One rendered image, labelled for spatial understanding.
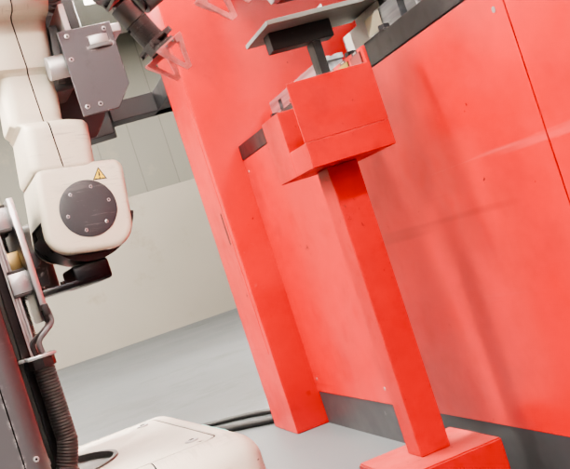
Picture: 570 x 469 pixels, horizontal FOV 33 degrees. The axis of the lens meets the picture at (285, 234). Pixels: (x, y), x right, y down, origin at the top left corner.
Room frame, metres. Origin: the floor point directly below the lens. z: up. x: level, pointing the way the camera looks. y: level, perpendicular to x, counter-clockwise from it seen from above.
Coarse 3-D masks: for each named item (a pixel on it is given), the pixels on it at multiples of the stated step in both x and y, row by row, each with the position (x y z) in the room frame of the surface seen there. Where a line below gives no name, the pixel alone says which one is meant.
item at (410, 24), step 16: (432, 0) 1.59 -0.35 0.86; (448, 0) 1.55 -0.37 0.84; (416, 16) 1.66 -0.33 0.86; (432, 16) 1.61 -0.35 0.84; (384, 32) 1.79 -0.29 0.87; (400, 32) 1.73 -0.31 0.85; (416, 32) 1.68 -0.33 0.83; (368, 48) 1.87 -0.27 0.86; (384, 48) 1.81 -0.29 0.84; (256, 144) 2.73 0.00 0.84
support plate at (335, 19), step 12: (348, 0) 2.03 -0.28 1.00; (360, 0) 2.04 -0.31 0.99; (372, 0) 2.06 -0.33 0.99; (300, 12) 2.00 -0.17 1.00; (312, 12) 2.00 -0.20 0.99; (324, 12) 2.03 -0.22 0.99; (336, 12) 2.07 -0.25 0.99; (348, 12) 2.10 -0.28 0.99; (360, 12) 2.15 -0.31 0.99; (264, 24) 1.99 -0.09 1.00; (276, 24) 1.99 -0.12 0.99; (288, 24) 2.03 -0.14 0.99; (300, 24) 2.07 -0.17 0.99; (336, 24) 2.19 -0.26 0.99; (264, 36) 2.07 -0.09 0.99
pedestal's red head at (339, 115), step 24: (360, 48) 1.68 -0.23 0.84; (336, 72) 1.65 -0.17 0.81; (360, 72) 1.67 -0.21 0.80; (312, 96) 1.64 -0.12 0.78; (336, 96) 1.65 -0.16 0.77; (360, 96) 1.66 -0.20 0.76; (288, 120) 1.72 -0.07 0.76; (312, 120) 1.63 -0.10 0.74; (336, 120) 1.65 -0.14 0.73; (360, 120) 1.66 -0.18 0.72; (384, 120) 1.67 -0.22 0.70; (288, 144) 1.72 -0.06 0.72; (312, 144) 1.63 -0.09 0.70; (336, 144) 1.64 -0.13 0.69; (360, 144) 1.65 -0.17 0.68; (384, 144) 1.67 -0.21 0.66; (288, 168) 1.75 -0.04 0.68; (312, 168) 1.63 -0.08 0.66
